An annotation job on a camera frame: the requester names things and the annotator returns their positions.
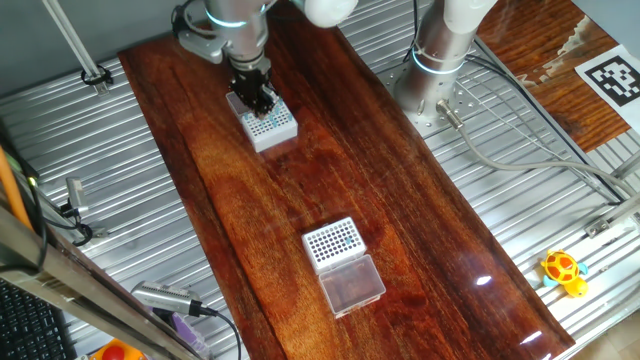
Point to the small silver mounted camera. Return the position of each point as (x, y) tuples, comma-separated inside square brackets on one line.
[(76, 195)]

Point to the white fiducial tag paper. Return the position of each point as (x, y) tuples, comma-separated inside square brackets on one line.
[(615, 80)]

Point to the black keyboard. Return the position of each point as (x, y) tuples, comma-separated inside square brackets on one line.
[(30, 325)]

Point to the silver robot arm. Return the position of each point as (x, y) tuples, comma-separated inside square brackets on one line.
[(440, 60)]

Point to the black pole clamp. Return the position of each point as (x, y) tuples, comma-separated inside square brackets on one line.
[(97, 79)]

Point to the worn brown wooden board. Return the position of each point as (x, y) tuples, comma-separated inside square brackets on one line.
[(575, 110)]

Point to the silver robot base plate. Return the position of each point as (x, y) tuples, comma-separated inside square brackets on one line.
[(465, 100)]

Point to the silver depth camera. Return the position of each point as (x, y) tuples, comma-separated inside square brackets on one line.
[(165, 298)]

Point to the aluminium profile bracket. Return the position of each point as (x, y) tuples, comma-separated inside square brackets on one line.
[(615, 215)]

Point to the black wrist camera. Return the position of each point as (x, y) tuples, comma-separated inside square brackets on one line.
[(177, 22)]

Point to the white pipette tip holder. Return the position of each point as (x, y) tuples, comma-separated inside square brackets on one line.
[(350, 285), (275, 137)]

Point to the yellow orange toy turtle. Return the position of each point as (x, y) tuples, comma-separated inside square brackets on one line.
[(562, 270)]

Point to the orange tube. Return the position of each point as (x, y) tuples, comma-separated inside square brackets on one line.
[(12, 195)]

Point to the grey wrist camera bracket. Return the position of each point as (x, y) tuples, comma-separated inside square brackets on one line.
[(200, 47)]

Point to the orange box red button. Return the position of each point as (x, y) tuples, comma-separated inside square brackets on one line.
[(115, 351)]

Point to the purple pipette tip box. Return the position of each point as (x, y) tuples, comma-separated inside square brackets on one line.
[(192, 335)]

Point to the aluminium pole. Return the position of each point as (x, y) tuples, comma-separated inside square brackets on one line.
[(75, 45)]

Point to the large brown wooden board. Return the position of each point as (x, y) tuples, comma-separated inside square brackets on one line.
[(280, 200)]

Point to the steel frame beam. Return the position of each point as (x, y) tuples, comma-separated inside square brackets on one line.
[(75, 285)]

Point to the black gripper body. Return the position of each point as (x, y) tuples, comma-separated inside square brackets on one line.
[(250, 82)]

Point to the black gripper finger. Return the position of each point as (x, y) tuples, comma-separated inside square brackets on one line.
[(250, 106), (267, 105)]

